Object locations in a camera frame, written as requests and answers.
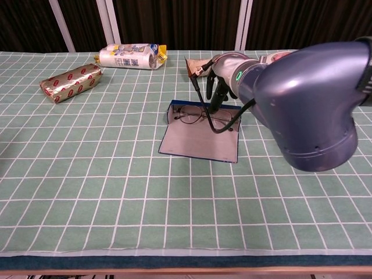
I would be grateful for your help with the thin-framed eyeglasses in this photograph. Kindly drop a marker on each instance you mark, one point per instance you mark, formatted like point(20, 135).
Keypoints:
point(190, 114)

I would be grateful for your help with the gold foil block red logos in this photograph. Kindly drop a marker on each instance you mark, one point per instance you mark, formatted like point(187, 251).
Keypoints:
point(71, 84)

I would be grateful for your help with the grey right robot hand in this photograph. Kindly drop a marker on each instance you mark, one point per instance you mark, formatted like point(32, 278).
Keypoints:
point(226, 67)

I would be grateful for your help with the white metal frame post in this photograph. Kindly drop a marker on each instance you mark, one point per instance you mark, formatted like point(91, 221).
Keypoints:
point(243, 26)
point(62, 26)
point(109, 23)

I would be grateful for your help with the brown snack wrapper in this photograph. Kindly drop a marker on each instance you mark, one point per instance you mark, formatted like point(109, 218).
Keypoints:
point(197, 65)

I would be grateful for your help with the blue glasses case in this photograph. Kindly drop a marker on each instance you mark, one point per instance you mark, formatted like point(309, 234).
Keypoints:
point(197, 142)

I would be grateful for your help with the white bag rolls pack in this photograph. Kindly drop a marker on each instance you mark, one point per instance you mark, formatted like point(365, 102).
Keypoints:
point(125, 58)

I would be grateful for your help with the green checked tablecloth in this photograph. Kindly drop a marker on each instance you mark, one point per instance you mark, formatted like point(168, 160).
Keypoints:
point(116, 189)

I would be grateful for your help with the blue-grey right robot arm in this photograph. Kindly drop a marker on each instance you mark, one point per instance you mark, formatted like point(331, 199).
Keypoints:
point(305, 101)

